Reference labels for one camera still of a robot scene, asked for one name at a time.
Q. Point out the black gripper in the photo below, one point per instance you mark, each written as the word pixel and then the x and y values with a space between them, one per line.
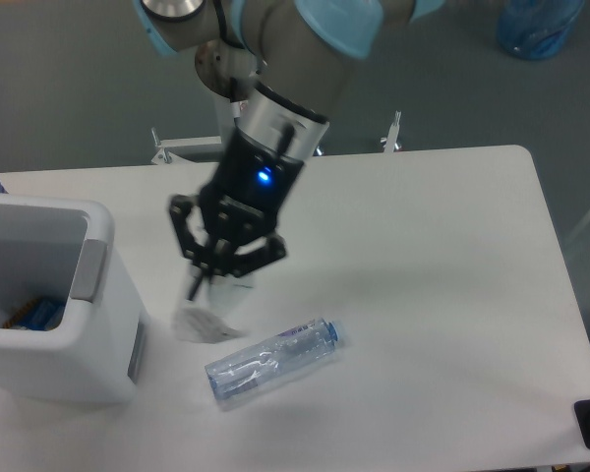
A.
pixel 240 204

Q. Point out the clear plastic water bottle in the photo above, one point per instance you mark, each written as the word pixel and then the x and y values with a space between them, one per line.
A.
pixel 290 356

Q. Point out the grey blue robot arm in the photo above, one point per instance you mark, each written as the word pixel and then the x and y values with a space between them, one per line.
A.
pixel 307 51

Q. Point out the trash inside bin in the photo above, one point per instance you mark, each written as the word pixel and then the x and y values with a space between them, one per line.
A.
pixel 40 314

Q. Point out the white trash can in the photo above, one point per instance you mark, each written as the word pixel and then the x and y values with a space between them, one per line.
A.
pixel 72 323

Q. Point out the blue water jug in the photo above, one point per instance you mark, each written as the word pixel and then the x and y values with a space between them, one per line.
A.
pixel 536 30

